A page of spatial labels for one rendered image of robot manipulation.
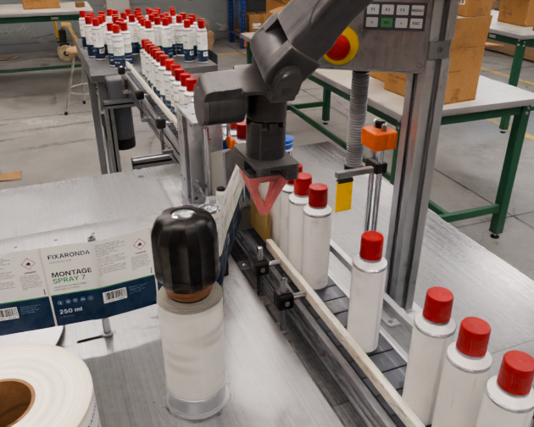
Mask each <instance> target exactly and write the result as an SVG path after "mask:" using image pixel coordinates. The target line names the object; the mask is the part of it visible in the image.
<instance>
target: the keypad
mask: <svg viewBox="0 0 534 427"><path fill-rule="evenodd" d="M427 6H428V3H401V2H372V3H371V4H370V5H369V6H368V7H367V8H366V9H365V10H364V23H363V30H380V31H425V25H426V12H427Z"/></svg>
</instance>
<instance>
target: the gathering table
mask: <svg viewBox="0 0 534 427"><path fill-rule="evenodd" d="M75 45H76V50H77V54H78V56H79V58H80V60H81V62H82V65H83V67H84V69H85V71H86V80H87V85H88V91H89V97H90V103H91V108H92V118H93V124H94V130H95V136H96V141H97V151H98V157H99V163H100V169H101V174H102V175H106V174H108V167H109V173H110V174H112V173H113V170H112V164H111V158H110V152H109V146H108V141H107V138H106V135H105V128H104V127H103V133H104V139H105V145H106V151H107V157H108V167H107V161H106V155H105V149H104V143H103V133H102V126H101V120H100V115H99V108H98V103H97V92H98V98H99V104H100V110H103V101H104V100H107V98H106V92H105V89H104V77H105V76H110V75H119V74H118V72H117V70H116V69H115V68H112V67H110V65H109V58H106V60H104V61H96V58H88V51H87V49H83V45H82V40H81V39H75ZM208 56H209V63H208V64H199V63H198V61H197V58H196V59H194V63H190V64H188V63H185V62H184V57H176V58H173V59H174V60H175V64H180V65H181V67H182V68H183V69H185V73H190V74H198V73H202V74H203V73H208V72H215V71H218V55H217V54H216V53H214V52H213V51H211V50H209V49H208ZM133 64H134V66H132V67H133V68H134V69H135V70H136V72H141V71H142V62H141V57H140V55H138V56H133ZM95 83H97V92H96V86H95Z"/></svg>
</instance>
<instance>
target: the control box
mask: <svg viewBox="0 0 534 427"><path fill-rule="evenodd" d="M373 2H401V3H428V6H427V12H426V25H425V31H403V30H363V23H364V11H363V12H362V13H361V14H360V15H359V16H358V17H357V18H356V19H355V20H354V21H353V22H352V23H351V24H350V25H349V26H348V27H347V28H346V30H345V31H344V32H343V33H342V34H343V35H344V36H346V37H347V38H348V40H349V41H350V45H351V47H350V51H349V54H348V55H347V57H346V58H344V59H342V60H339V61H336V60H332V59H330V58H328V57H327V55H326V54H325V55H324V56H323V57H322V58H321V59H320V60H319V62H320V67H319V68H318V69H339V70H357V71H373V72H390V73H407V74H421V72H422V71H424V68H425V62H426V56H427V49H428V43H429V42H428V37H429V30H430V23H431V11H432V5H433V0H374V1H373Z"/></svg>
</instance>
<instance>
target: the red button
mask: <svg viewBox="0 0 534 427"><path fill-rule="evenodd" d="M350 47H351V45H350V41H349V40H348V38H347V37H346V36H344V35H343V34H341V35H340V36H339V37H338V39H337V41H336V43H335V45H334V46H333V47H332V49H331V50H330V51H328V52H327V53H326V55H327V57H328V58H330V59H332V60H336V61H339V60H342V59H344V58H346V57H347V55H348V54H349V51H350Z"/></svg>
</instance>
